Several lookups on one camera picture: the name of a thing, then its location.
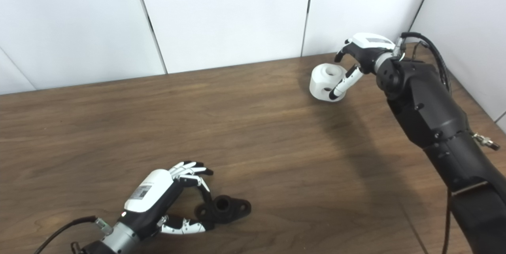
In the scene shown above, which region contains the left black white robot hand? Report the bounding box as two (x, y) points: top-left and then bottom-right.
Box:
(119, 161), (214, 241)

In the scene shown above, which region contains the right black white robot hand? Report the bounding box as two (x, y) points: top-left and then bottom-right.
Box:
(329, 33), (396, 100)

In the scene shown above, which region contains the round white plastic piece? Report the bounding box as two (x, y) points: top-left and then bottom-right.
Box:
(309, 63), (348, 102)

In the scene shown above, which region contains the black flanged holder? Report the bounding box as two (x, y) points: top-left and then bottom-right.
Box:
(195, 195), (252, 225)

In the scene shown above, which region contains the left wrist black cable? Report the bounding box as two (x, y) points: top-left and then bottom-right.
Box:
(34, 216), (97, 254)

